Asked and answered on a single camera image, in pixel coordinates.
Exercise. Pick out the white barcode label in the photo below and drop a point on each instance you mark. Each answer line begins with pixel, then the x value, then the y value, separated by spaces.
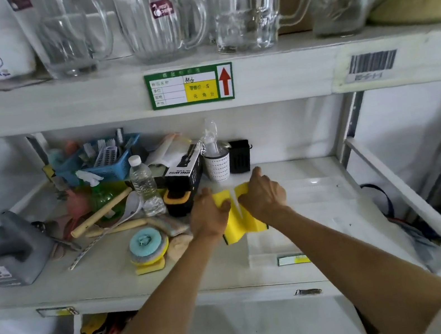
pixel 371 64

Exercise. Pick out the person's left forearm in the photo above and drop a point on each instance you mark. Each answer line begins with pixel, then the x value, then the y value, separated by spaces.
pixel 165 310

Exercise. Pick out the green spray bottle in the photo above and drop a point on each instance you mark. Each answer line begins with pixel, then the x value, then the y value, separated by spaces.
pixel 100 194

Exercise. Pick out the black and yellow brush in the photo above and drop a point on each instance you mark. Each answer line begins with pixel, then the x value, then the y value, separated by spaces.
pixel 178 204

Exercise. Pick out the person's right fingers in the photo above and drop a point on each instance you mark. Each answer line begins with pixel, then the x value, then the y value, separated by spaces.
pixel 256 175

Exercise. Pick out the white metal shelf rack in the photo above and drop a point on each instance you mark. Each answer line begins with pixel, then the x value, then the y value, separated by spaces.
pixel 107 104

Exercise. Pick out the thick clear glass mug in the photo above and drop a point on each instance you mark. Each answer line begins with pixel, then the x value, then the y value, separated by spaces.
pixel 243 7

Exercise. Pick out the black small plastic basket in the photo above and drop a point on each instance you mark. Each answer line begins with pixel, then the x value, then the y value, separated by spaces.
pixel 240 156

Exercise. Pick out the brown cardboard box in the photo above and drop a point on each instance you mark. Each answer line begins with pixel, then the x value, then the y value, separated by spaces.
pixel 293 3

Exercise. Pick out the clear small spray bottle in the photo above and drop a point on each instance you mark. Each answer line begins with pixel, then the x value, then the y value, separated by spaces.
pixel 211 136

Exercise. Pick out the yellow flat sponge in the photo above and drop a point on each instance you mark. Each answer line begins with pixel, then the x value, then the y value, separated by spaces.
pixel 149 267

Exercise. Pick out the white perforated cup holder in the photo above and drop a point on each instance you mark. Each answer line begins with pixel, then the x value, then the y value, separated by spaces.
pixel 218 167

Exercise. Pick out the blue plastic basket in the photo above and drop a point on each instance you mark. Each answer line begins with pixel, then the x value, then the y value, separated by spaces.
pixel 118 168

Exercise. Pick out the black and white product box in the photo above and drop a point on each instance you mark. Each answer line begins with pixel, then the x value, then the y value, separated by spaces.
pixel 185 171

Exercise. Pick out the thin wooden stick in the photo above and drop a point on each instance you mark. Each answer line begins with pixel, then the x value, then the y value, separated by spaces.
pixel 118 227

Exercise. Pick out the tall glass pitcher with label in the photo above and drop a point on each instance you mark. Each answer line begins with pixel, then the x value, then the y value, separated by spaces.
pixel 61 35

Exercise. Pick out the person's left hand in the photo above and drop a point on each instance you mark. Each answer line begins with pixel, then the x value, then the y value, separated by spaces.
pixel 208 218

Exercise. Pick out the wooden rolling pin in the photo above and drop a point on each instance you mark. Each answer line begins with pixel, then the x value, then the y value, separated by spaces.
pixel 101 212

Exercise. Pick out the person's right forearm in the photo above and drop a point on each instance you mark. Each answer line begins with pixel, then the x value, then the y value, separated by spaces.
pixel 349 269

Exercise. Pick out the person's left fingers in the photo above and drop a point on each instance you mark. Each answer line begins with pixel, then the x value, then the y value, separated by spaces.
pixel 207 193

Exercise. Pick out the yellow cleaning cloth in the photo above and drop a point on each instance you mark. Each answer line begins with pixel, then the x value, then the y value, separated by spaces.
pixel 235 224

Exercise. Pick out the clear plastic water bottle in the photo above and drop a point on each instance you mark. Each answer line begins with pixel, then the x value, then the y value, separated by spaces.
pixel 145 184

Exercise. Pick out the ribbed glass mug with label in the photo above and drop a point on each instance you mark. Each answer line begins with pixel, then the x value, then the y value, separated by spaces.
pixel 161 22

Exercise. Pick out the person's right hand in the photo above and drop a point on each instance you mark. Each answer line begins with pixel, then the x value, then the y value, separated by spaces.
pixel 264 199

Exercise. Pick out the round blue and yellow sponge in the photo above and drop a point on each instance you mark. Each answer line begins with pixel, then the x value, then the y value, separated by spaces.
pixel 147 245

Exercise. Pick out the yellow shelf edge label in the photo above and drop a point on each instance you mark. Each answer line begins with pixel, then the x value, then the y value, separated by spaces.
pixel 293 260

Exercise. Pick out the striped scouring pad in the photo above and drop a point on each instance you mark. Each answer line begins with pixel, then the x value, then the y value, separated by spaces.
pixel 169 224

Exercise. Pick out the white long plastic tool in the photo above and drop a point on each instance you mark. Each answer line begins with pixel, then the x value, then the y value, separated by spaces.
pixel 104 234

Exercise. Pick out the green price label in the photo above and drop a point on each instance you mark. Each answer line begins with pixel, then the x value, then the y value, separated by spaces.
pixel 190 86

